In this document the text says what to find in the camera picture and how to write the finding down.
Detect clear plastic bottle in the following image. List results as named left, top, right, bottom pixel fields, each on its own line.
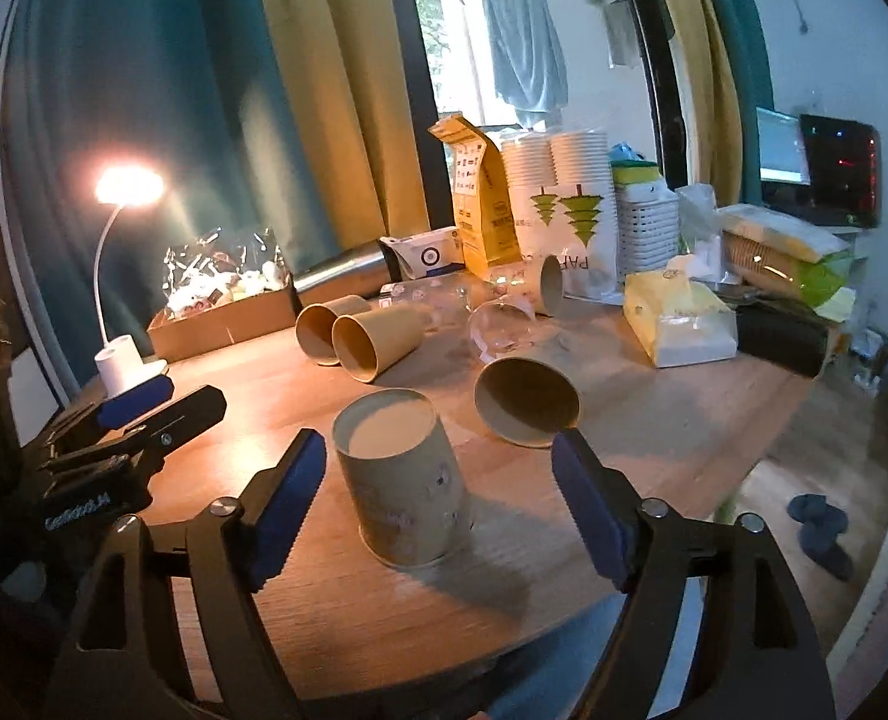
left=377, top=270, right=490, bottom=333

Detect cardboard tray box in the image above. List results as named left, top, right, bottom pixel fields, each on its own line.
left=148, top=289, right=298, bottom=362

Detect clear glass cup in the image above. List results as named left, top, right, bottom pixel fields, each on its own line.
left=467, top=296, right=560, bottom=364

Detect beige paper cup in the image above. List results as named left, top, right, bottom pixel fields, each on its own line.
left=295, top=294, right=371, bottom=367
left=332, top=305, right=424, bottom=383

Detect beige paper cup far left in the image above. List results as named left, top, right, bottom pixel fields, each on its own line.
left=295, top=294, right=371, bottom=367

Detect mustard yellow curtain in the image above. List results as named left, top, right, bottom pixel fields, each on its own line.
left=263, top=0, right=430, bottom=249

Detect yellow green packaged goods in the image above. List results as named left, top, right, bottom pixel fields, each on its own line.
left=716, top=203, right=853, bottom=309

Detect small white blue box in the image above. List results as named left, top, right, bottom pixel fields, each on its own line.
left=379, top=226, right=465, bottom=281

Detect floral paper cup back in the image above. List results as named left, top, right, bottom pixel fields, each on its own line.
left=490, top=255, right=565, bottom=317

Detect white desk lamp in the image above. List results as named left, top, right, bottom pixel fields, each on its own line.
left=91, top=161, right=166, bottom=398

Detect dark slippers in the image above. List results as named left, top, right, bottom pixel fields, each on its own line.
left=786, top=494, right=854, bottom=582

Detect computer monitor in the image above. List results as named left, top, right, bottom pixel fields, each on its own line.
left=757, top=107, right=810, bottom=185

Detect stacked paper cups package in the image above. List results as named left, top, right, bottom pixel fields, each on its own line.
left=501, top=128, right=618, bottom=302

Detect yellow tissue pack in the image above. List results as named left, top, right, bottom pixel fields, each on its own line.
left=623, top=270, right=739, bottom=369

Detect hanging blue towel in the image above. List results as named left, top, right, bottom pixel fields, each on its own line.
left=481, top=0, right=569, bottom=128

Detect stainless steel thermos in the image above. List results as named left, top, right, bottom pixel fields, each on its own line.
left=295, top=241, right=402, bottom=305

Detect white plastic basket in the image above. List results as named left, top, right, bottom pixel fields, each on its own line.
left=616, top=179, right=680, bottom=281

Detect black computer tower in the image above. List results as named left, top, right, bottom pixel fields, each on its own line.
left=799, top=114, right=880, bottom=227

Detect floral paper cup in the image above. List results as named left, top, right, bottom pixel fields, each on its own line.
left=473, top=356, right=581, bottom=449
left=332, top=388, right=472, bottom=569
left=490, top=255, right=565, bottom=317

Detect black pouch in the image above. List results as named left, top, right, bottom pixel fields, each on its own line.
left=735, top=302, right=831, bottom=379

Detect teal curtain left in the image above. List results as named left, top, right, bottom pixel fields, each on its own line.
left=0, top=0, right=338, bottom=390

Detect clear plastic snack bag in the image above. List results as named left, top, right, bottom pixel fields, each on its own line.
left=161, top=227, right=291, bottom=320

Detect yellow paper bag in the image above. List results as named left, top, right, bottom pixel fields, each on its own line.
left=430, top=114, right=520, bottom=278

